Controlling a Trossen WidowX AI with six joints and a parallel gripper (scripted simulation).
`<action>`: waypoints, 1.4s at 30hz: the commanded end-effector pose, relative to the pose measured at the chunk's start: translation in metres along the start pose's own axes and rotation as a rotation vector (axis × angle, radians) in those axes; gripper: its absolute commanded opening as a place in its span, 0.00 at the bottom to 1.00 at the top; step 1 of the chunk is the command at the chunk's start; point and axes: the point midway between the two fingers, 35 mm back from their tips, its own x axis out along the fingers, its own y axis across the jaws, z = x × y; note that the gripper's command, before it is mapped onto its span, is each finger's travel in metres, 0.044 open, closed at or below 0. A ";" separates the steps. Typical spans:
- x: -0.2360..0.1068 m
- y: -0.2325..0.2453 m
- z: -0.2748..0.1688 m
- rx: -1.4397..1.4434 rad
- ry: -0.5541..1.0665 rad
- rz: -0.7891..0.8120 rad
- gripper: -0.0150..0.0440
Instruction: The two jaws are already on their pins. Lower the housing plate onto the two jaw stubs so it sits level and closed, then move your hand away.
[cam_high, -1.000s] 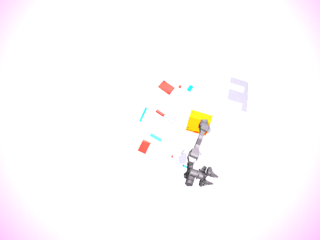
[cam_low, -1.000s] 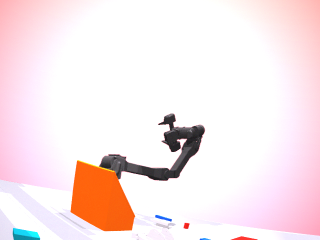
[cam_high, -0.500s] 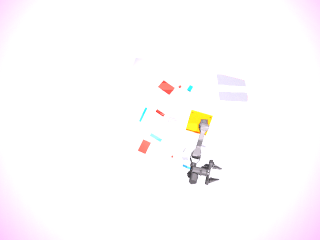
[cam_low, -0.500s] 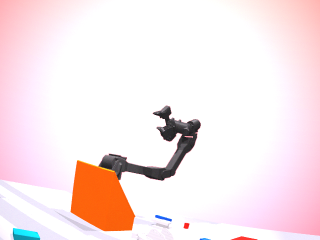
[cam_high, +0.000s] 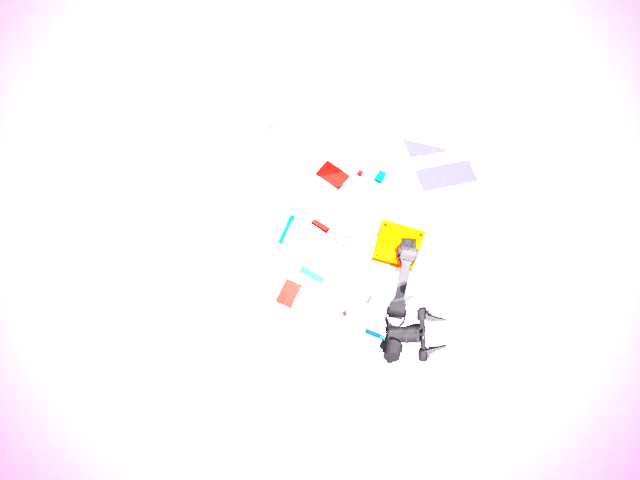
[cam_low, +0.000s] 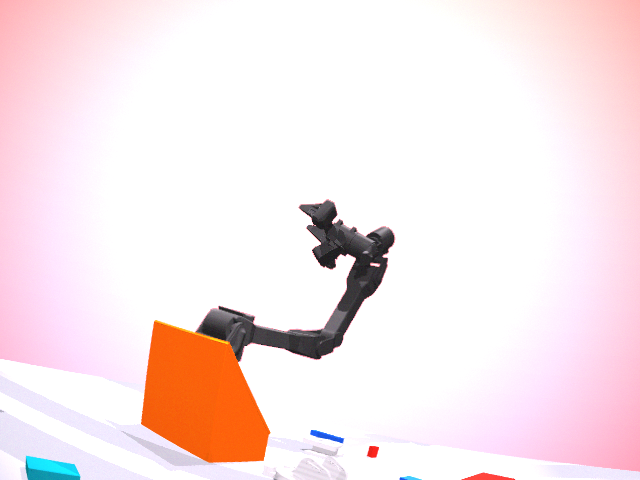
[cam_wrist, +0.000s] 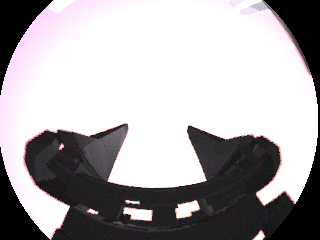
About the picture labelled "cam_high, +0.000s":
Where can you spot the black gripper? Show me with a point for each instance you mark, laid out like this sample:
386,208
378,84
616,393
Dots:
414,334

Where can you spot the teal rectangular block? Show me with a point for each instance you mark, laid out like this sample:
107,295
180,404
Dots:
380,176

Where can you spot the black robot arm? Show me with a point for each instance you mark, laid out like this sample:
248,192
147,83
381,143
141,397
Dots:
391,346

